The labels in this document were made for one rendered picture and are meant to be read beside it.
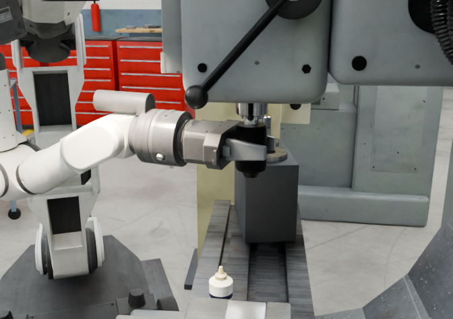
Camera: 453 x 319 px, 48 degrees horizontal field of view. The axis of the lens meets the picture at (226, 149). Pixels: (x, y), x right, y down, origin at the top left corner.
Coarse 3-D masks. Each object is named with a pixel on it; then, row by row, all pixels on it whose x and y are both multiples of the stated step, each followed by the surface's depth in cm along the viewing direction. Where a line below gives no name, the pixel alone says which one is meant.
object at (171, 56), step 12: (168, 0) 71; (180, 0) 70; (168, 12) 71; (180, 12) 71; (168, 24) 71; (180, 24) 71; (168, 36) 72; (180, 36) 72; (168, 48) 72; (180, 48) 72; (168, 60) 73; (180, 60) 73; (168, 72) 74; (180, 72) 73
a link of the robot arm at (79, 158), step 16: (80, 128) 81; (96, 128) 79; (112, 128) 79; (64, 144) 82; (80, 144) 81; (96, 144) 80; (112, 144) 79; (64, 160) 86; (80, 160) 82; (96, 160) 81
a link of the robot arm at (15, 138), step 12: (0, 72) 91; (0, 84) 91; (0, 96) 91; (0, 108) 91; (12, 108) 95; (0, 120) 92; (12, 120) 94; (0, 132) 92; (12, 132) 94; (0, 144) 92; (12, 144) 94; (0, 168) 89; (0, 180) 89; (0, 192) 90
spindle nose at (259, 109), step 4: (236, 104) 75; (240, 104) 74; (244, 104) 74; (256, 104) 73; (260, 104) 74; (264, 104) 74; (236, 108) 75; (240, 108) 74; (244, 108) 74; (256, 108) 74; (260, 108) 74; (264, 108) 74; (236, 112) 76; (240, 112) 74; (244, 112) 74; (256, 112) 74; (260, 112) 74; (264, 112) 75; (256, 116) 74
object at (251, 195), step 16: (272, 160) 114; (288, 160) 116; (240, 176) 122; (272, 176) 113; (288, 176) 114; (240, 192) 123; (256, 192) 114; (272, 192) 114; (288, 192) 115; (240, 208) 124; (256, 208) 115; (272, 208) 115; (288, 208) 116; (240, 224) 125; (256, 224) 116; (272, 224) 117; (288, 224) 117; (256, 240) 117; (272, 240) 118; (288, 240) 118
